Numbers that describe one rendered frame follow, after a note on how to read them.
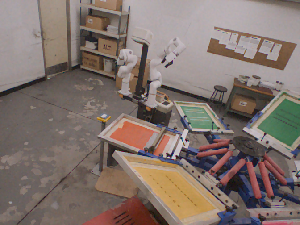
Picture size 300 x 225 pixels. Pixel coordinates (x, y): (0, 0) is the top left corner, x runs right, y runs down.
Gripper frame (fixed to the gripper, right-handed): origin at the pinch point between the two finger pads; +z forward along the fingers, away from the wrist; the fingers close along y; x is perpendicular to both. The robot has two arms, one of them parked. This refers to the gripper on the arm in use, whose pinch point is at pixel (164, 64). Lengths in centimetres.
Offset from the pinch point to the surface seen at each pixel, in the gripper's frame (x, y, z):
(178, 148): -39, -69, 46
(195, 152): -50, -78, 35
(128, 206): 30, -118, 78
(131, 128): -24, -16, 79
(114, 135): -4, -24, 92
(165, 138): -48, -42, 55
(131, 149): -6, -54, 80
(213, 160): -61, -92, 27
